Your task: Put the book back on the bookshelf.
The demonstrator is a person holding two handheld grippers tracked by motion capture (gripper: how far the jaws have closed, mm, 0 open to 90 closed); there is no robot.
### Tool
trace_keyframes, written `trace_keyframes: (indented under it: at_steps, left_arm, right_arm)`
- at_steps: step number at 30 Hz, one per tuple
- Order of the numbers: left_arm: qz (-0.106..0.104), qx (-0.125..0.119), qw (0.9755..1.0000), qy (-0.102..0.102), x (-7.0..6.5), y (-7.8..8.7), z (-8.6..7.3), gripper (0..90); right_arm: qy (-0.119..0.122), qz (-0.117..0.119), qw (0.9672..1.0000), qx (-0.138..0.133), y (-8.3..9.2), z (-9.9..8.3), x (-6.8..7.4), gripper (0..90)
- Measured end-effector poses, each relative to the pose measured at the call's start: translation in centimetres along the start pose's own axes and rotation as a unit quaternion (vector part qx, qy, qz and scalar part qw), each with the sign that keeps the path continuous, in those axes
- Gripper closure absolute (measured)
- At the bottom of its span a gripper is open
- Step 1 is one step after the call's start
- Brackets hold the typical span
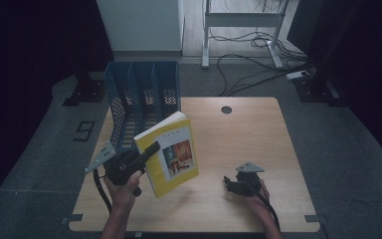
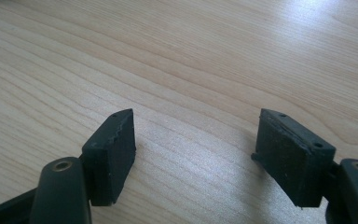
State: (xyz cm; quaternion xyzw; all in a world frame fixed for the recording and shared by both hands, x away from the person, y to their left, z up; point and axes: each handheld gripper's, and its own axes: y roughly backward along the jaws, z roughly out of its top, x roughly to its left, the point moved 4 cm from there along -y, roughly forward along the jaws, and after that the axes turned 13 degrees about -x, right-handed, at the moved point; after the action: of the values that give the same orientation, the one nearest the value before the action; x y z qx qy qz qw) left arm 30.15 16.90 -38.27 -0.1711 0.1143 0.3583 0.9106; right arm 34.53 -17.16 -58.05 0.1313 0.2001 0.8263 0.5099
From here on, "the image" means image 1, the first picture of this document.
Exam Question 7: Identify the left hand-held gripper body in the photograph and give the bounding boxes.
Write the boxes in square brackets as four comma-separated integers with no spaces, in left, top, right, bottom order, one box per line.
[85,141,147,197]

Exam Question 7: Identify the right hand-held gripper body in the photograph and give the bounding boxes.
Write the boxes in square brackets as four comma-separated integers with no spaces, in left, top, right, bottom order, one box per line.
[236,161,266,197]

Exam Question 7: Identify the yellow book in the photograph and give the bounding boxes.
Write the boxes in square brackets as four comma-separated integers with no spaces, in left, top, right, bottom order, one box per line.
[132,111,200,199]

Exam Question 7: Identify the blue perforated file rack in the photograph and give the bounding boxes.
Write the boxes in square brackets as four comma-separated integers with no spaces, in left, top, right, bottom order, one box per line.
[103,60,182,154]

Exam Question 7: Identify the person's right hand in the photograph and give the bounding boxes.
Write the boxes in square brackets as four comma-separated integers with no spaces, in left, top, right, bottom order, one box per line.
[243,178,272,217]

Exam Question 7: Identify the person's left hand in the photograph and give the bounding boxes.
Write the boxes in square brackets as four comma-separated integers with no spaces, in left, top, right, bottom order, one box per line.
[103,170,144,211]

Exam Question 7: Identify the grey tape piece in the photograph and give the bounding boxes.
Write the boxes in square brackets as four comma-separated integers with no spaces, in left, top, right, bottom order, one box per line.
[303,214,328,224]
[61,213,85,225]

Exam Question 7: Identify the black stand base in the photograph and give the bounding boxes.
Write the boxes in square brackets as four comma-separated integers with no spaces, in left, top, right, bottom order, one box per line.
[62,71,107,108]
[292,74,348,108]

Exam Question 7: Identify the white power strip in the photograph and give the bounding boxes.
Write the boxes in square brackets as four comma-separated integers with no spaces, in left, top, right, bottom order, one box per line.
[286,70,310,81]

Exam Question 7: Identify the white cabinet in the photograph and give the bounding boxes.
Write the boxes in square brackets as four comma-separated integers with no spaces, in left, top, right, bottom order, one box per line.
[95,0,186,58]

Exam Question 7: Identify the dark curtain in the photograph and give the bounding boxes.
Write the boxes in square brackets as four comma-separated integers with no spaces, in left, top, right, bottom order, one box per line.
[0,0,114,220]
[287,0,382,164]

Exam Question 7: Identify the right hand-held gripper black cable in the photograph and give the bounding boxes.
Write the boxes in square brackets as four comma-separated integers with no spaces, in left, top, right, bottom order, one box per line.
[247,178,282,232]

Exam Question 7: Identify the hand-held gripper black cable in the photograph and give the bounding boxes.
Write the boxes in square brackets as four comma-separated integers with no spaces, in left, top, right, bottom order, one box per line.
[93,168,113,214]
[247,178,282,232]

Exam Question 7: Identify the left hand-held gripper black cable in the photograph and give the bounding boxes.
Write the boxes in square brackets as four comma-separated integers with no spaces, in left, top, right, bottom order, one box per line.
[93,168,113,214]

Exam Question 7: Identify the long black floor cables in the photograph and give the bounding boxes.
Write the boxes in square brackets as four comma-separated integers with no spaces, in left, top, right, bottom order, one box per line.
[216,53,313,98]

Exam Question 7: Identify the black floor cable tangle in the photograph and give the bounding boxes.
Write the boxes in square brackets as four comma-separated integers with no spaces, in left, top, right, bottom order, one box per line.
[208,28,309,63]

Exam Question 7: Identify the white metal desk frame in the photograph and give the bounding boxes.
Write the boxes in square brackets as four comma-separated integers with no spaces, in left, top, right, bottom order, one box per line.
[201,0,291,70]

